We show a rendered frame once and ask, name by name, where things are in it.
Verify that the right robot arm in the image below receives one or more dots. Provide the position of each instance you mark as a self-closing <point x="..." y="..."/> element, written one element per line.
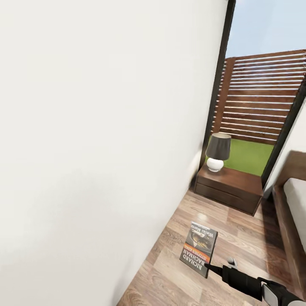
<point x="273" y="293"/>

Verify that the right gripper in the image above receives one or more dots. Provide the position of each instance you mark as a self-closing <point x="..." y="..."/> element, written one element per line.
<point x="234" y="278"/>

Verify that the bed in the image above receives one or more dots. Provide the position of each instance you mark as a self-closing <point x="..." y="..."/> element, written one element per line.
<point x="289" y="197"/>

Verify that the fixed window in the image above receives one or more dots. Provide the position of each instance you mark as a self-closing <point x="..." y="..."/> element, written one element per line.
<point x="260" y="82"/>

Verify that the table lamp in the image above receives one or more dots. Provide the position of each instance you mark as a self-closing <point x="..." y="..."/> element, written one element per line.
<point x="218" y="150"/>

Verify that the hardback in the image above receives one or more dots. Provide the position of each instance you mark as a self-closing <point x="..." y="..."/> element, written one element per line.
<point x="199" y="248"/>

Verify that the nightstand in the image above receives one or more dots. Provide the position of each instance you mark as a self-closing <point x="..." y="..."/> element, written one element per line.
<point x="233" y="188"/>

